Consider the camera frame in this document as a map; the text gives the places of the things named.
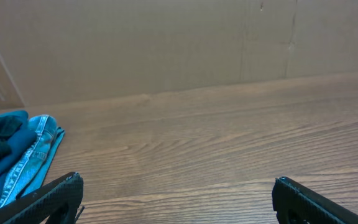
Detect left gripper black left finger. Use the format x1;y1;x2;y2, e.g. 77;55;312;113
0;172;84;224

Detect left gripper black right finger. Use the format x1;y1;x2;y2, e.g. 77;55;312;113
272;176;358;224

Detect folded light blue jeans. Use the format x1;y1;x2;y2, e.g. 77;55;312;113
0;114;65;208

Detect brown cardboard wall panel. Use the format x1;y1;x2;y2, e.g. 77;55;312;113
0;0;358;106

